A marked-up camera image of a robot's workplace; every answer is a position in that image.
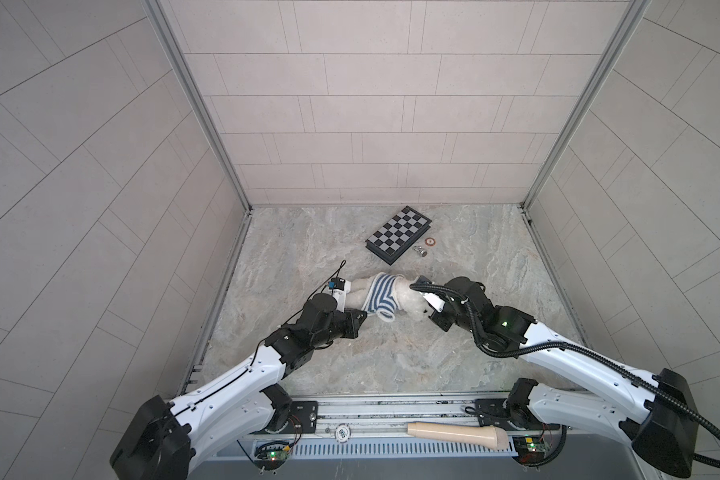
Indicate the blue white striped sweater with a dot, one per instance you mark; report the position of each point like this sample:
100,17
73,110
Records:
381,299

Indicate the left green circuit board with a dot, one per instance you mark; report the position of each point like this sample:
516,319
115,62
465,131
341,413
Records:
271,456

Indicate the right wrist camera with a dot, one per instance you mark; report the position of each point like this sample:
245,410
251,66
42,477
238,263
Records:
436,302

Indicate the white round knob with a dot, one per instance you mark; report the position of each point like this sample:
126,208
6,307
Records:
342,433

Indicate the black folded chess board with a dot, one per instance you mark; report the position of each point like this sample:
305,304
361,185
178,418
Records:
398,234

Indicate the white teddy bear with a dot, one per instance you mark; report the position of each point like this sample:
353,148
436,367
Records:
410,301

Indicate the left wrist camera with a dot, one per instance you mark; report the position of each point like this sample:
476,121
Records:
339,289

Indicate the right green circuit board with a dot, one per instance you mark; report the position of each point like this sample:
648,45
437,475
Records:
529,449

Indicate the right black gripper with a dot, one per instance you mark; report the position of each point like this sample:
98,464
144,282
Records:
436,321

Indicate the beige handle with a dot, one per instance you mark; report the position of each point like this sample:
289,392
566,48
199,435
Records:
490,437

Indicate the aluminium mounting rail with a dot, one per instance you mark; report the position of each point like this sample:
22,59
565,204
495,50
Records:
380,415

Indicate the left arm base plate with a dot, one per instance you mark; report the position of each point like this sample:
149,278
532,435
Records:
301,417

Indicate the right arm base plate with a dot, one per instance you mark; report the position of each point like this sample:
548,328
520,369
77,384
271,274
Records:
508,414

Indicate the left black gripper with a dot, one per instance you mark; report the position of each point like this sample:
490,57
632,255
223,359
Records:
350,327

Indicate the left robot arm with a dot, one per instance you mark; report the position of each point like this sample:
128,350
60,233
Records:
168,439

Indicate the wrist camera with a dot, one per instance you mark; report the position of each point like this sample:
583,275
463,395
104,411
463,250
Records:
436,302
339,289

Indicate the green circuit board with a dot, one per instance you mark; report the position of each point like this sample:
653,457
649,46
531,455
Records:
529,449
271,456

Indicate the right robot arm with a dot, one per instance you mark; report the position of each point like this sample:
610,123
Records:
653,413

